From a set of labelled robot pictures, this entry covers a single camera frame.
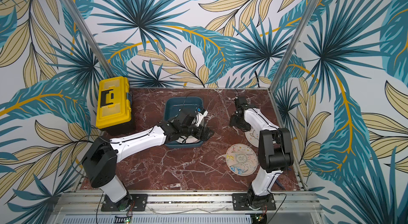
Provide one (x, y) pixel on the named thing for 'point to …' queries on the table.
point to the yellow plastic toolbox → (113, 114)
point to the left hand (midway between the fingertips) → (207, 132)
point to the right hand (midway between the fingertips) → (239, 125)
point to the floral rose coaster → (190, 139)
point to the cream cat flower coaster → (253, 136)
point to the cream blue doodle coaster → (241, 159)
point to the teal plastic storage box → (171, 106)
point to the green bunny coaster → (200, 113)
